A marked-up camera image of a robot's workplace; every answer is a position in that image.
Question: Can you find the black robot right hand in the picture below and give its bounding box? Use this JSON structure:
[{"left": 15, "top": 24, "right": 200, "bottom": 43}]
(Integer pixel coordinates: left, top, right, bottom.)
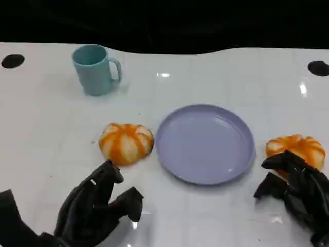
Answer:
[{"left": 253, "top": 150, "right": 329, "bottom": 247}]

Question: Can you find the orange white toy bread roll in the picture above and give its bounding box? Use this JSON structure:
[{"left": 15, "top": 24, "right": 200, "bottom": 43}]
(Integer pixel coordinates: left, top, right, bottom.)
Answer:
[
  {"left": 265, "top": 134, "right": 326, "bottom": 178},
  {"left": 98, "top": 122, "right": 155, "bottom": 166}
]

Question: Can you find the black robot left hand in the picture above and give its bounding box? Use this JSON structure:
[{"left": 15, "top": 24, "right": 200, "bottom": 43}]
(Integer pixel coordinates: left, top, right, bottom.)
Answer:
[{"left": 53, "top": 159, "right": 144, "bottom": 247}]

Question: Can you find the lilac plate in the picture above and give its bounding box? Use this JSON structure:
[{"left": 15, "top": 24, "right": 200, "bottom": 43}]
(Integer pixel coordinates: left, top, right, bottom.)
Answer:
[{"left": 155, "top": 104, "right": 257, "bottom": 185}]

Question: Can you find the pale green mug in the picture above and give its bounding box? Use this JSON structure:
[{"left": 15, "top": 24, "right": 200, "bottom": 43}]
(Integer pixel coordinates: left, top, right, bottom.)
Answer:
[{"left": 71, "top": 44, "right": 122, "bottom": 97}]

